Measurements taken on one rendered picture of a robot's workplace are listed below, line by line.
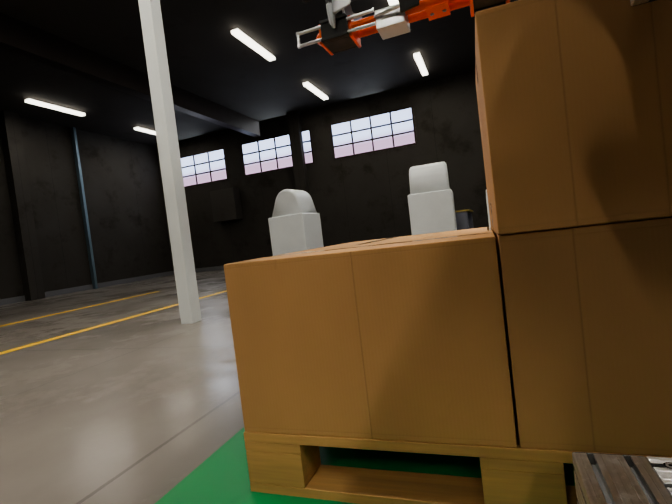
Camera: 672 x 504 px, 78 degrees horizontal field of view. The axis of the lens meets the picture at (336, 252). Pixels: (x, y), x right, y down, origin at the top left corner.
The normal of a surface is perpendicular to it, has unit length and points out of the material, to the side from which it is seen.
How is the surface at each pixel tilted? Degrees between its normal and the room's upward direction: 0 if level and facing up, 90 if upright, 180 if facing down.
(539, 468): 90
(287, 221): 90
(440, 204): 90
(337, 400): 90
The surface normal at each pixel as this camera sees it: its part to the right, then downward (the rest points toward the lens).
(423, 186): -0.32, -0.11
